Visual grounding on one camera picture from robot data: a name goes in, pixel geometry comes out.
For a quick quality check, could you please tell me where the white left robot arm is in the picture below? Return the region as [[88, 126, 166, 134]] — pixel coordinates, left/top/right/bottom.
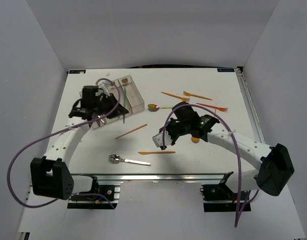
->
[[30, 79, 129, 200]]

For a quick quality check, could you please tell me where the clear four-compartment organizer tray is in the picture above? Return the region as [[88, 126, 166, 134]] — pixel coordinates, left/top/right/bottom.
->
[[80, 75, 145, 129]]

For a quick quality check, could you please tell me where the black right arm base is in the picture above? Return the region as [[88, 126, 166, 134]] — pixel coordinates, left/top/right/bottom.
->
[[199, 184, 238, 213]]

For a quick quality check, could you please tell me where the blue label sticker right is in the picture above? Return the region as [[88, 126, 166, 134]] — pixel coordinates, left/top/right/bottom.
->
[[217, 67, 235, 73]]

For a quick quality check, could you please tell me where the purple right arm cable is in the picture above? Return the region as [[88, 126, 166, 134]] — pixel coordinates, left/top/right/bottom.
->
[[160, 104, 260, 228]]

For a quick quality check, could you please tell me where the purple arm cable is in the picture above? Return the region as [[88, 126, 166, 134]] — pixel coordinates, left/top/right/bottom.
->
[[160, 104, 260, 228], [6, 78, 121, 209]]

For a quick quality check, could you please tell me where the orange plastic fork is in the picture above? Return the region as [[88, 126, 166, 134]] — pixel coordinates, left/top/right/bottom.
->
[[183, 91, 213, 101], [161, 92, 190, 102], [196, 102, 228, 112]]

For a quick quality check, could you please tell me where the silver metal spoon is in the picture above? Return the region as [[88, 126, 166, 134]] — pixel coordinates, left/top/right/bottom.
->
[[108, 154, 151, 167]]

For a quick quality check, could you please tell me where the teal plastic knife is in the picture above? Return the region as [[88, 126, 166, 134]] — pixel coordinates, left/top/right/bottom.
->
[[122, 86, 127, 124]]

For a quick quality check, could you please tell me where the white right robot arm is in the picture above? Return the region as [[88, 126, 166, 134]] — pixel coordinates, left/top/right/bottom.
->
[[152, 102, 295, 200]]

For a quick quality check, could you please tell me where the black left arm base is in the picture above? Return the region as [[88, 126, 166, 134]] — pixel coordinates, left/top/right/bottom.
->
[[67, 184, 121, 210]]

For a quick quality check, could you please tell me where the orange plastic knife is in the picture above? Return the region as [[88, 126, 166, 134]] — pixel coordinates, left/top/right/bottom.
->
[[138, 151, 176, 155]]

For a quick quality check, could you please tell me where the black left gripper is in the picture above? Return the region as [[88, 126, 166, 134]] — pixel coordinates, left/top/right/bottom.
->
[[93, 93, 128, 119]]

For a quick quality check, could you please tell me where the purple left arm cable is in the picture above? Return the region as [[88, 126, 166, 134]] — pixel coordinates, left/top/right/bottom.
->
[[6, 78, 121, 209]]

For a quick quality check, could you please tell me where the iridescent ornate metal spoon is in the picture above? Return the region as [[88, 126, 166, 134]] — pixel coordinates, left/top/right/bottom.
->
[[147, 103, 173, 112]]

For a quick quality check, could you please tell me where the blue label sticker left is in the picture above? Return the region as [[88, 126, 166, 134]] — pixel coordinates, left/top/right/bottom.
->
[[68, 69, 86, 74]]

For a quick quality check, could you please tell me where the orange plastic spoon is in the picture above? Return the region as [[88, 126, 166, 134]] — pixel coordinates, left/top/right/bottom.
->
[[191, 136, 200, 144]]

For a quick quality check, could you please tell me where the blue label sticker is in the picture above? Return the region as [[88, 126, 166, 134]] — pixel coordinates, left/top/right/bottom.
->
[[68, 69, 86, 74], [217, 67, 235, 73]]

